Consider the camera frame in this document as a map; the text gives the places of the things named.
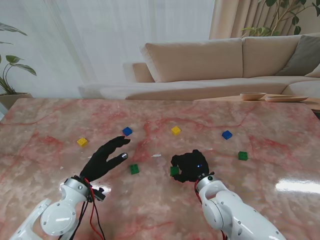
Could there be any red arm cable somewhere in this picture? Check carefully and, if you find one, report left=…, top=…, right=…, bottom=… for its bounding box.
left=194, top=182, right=228, bottom=240
left=84, top=177, right=106, bottom=240

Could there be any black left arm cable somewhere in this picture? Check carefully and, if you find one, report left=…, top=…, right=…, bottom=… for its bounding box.
left=59, top=192, right=106, bottom=240

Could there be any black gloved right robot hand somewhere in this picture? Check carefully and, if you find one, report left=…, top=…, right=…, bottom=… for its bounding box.
left=170, top=149, right=210, bottom=184

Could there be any beige fabric sofa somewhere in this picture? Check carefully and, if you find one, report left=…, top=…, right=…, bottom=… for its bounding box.
left=78, top=34, right=320, bottom=101

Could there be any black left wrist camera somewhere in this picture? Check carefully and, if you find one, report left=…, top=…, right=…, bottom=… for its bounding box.
left=93, top=187, right=105, bottom=202

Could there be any white sheer curtain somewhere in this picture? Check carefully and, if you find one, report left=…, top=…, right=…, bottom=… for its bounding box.
left=0, top=0, right=216, bottom=98

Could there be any red left arm cable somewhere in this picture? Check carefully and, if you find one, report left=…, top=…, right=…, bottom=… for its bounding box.
left=84, top=177, right=106, bottom=240

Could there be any tall branching green houseplant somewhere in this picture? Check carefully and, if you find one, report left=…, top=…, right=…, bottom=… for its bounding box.
left=241, top=0, right=320, bottom=38

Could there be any broad-leaf green houseplant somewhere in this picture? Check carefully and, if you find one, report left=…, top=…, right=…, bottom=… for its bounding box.
left=0, top=22, right=38, bottom=95

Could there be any beige drape curtain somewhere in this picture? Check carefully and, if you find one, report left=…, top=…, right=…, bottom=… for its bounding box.
left=208, top=0, right=278, bottom=41

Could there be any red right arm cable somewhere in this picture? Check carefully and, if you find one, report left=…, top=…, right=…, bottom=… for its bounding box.
left=194, top=182, right=228, bottom=240

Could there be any round wooden bowl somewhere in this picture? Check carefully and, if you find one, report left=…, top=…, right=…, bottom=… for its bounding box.
left=239, top=92, right=267, bottom=101

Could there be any grey sofa cushion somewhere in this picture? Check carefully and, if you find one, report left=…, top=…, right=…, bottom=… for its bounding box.
left=276, top=34, right=320, bottom=77

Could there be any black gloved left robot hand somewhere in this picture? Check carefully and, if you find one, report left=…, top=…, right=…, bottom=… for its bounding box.
left=79, top=135, right=132, bottom=183

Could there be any oval wooden tray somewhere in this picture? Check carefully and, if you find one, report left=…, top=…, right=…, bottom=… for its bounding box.
left=264, top=94, right=309, bottom=103

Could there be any beige plant pot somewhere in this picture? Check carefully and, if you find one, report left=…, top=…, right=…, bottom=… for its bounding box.
left=0, top=92, right=33, bottom=111

